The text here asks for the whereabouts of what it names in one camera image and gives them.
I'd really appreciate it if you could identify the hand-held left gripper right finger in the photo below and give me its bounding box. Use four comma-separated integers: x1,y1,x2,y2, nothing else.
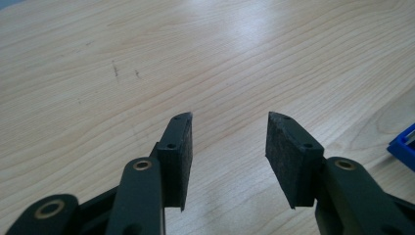
264,111,326,211

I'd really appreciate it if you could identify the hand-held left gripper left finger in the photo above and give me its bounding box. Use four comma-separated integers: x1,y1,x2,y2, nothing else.
153,112,194,212

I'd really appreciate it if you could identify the blue stapler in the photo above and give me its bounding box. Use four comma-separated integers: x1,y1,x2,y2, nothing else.
386,122,415,172

